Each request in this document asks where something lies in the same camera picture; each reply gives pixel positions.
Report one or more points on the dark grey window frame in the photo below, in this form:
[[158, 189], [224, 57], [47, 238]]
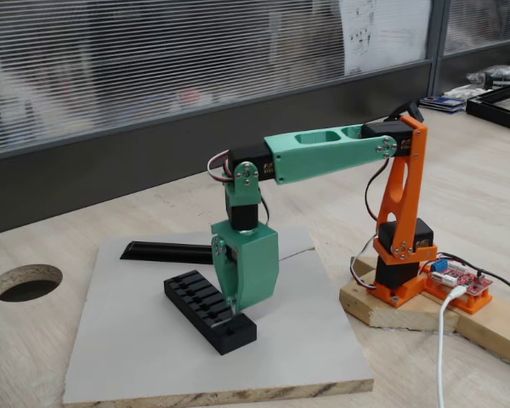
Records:
[[110, 170]]

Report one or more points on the black rectangular frame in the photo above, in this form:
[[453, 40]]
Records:
[[484, 112]]

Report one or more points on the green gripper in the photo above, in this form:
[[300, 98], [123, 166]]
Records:
[[255, 265]]

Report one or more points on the white printed paper sheet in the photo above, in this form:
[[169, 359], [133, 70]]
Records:
[[387, 25]]

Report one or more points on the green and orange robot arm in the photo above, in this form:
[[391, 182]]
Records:
[[331, 157]]

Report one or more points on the black slotted holder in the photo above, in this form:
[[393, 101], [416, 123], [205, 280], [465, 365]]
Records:
[[238, 340]]

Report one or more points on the black rail profile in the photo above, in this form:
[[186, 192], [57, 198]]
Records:
[[170, 253]]

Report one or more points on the blue and white card stack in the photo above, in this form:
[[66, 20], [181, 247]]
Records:
[[444, 104]]

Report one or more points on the white paper sheets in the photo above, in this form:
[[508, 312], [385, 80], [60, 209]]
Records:
[[467, 91]]

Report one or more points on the horizontal window blinds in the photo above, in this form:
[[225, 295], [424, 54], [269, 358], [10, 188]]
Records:
[[484, 21], [153, 64]]

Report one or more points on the clear bag with black parts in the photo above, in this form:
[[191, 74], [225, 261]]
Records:
[[499, 74]]

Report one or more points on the red controller board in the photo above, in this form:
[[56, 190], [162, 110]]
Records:
[[476, 285]]

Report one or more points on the grey topped plywood board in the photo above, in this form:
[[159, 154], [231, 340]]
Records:
[[153, 370]]

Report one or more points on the wooden base block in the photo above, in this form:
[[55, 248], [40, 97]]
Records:
[[408, 319]]

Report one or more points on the long wooden plank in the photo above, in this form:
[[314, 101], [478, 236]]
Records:
[[493, 336]]

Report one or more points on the orange controller board mount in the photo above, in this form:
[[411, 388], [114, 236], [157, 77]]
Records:
[[472, 304]]

